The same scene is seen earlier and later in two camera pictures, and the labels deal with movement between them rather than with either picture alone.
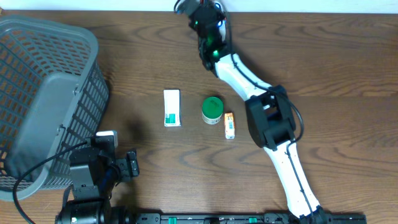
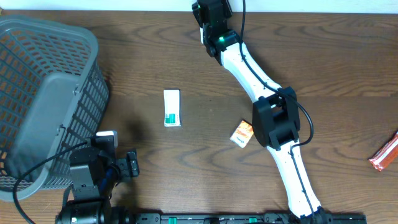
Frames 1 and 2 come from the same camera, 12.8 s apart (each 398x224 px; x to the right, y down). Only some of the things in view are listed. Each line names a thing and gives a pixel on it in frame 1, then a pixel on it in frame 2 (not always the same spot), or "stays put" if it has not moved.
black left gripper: (128, 167) stays put
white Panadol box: (172, 107) stays put
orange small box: (229, 126) → (242, 134)
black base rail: (249, 218) stays put
